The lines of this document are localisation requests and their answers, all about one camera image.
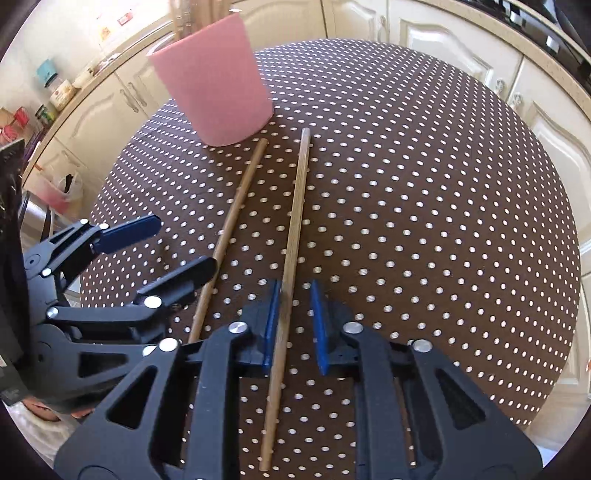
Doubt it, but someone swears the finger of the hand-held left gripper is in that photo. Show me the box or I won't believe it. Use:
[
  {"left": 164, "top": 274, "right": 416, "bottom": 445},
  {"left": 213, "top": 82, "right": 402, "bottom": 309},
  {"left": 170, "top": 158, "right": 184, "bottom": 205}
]
[
  {"left": 44, "top": 256, "right": 218, "bottom": 398},
  {"left": 23, "top": 213, "right": 162, "bottom": 296}
]

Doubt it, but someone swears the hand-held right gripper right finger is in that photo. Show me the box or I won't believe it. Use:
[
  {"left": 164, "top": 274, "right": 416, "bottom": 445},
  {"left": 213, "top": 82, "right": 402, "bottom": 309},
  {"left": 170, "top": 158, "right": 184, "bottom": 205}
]
[{"left": 309, "top": 279, "right": 543, "bottom": 480}]

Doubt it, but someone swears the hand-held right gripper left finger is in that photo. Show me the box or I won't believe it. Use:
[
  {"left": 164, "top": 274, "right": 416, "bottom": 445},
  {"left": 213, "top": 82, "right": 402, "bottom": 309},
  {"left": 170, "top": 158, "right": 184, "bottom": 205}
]
[{"left": 54, "top": 279, "right": 283, "bottom": 480}]

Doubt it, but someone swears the long wooden chopstick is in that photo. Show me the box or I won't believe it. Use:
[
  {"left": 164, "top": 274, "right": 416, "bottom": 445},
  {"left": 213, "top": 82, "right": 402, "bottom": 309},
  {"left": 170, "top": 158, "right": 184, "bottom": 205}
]
[
  {"left": 187, "top": 137, "right": 269, "bottom": 344},
  {"left": 259, "top": 128, "right": 311, "bottom": 472}
]

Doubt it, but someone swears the pink cup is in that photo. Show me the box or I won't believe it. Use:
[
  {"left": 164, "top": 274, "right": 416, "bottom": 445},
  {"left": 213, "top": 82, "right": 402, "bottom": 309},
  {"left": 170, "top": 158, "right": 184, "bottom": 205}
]
[{"left": 147, "top": 13, "right": 274, "bottom": 147}]

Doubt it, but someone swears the bunch of wooden chopsticks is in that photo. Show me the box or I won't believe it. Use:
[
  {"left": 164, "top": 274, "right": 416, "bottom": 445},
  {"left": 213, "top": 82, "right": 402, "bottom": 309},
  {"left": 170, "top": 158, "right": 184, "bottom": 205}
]
[{"left": 168, "top": 0, "right": 232, "bottom": 41}]

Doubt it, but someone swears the person's left hand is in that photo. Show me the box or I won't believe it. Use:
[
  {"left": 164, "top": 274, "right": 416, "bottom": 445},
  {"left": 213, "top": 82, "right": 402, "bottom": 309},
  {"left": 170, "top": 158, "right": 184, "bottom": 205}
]
[{"left": 21, "top": 397, "right": 63, "bottom": 422}]

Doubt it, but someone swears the pink plastic bin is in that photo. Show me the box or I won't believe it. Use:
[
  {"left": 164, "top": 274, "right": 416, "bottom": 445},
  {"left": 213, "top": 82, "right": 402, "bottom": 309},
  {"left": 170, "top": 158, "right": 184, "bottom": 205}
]
[{"left": 32, "top": 173, "right": 84, "bottom": 217}]

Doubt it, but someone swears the round polka-dot table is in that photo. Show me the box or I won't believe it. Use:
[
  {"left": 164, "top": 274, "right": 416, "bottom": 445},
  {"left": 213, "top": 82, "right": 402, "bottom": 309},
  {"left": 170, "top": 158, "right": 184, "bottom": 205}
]
[{"left": 79, "top": 39, "right": 581, "bottom": 480}]

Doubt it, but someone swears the clear glass jar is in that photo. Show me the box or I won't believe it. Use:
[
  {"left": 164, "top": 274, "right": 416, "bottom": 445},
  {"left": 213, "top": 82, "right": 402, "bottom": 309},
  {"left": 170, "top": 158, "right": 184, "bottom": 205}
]
[{"left": 46, "top": 76, "right": 77, "bottom": 109}]

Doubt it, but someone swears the black gas hob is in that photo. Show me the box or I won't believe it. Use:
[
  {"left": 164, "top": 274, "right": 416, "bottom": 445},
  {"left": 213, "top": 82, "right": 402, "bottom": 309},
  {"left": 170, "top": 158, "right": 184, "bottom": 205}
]
[{"left": 489, "top": 0, "right": 591, "bottom": 65}]

